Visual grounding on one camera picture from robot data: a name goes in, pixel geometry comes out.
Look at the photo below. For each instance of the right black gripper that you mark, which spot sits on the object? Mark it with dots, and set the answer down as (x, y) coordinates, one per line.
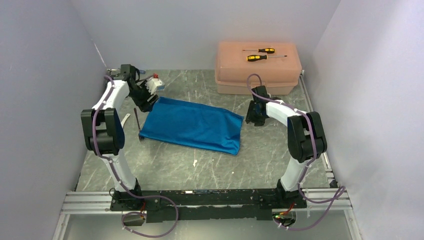
(249, 117)

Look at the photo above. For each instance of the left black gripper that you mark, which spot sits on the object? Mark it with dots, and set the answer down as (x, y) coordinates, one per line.
(144, 105)

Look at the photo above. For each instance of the blue cloth napkin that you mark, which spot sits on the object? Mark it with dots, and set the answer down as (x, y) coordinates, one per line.
(194, 125)

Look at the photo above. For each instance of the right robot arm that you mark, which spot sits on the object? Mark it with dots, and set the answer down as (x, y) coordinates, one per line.
(306, 139)

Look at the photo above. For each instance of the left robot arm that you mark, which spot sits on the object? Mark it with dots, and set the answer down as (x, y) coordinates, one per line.
(102, 128)

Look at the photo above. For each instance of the white plastic utensil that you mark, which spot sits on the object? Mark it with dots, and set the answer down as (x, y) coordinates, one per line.
(124, 120)

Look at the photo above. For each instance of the purple fork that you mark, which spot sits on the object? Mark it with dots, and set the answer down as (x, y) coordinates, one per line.
(141, 138)

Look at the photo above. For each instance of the peach plastic toolbox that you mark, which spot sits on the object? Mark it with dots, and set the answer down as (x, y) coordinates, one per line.
(233, 72)

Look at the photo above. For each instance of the yellow black screwdriver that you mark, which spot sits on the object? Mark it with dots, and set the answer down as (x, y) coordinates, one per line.
(256, 57)

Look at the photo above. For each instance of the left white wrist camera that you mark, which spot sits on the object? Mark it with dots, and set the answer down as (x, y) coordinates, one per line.
(154, 84)

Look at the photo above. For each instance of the small black-handled screwdriver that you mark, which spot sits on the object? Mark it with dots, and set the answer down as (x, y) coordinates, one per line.
(262, 50)

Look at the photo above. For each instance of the aluminium frame rail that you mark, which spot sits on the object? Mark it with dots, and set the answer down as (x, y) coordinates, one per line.
(99, 202)

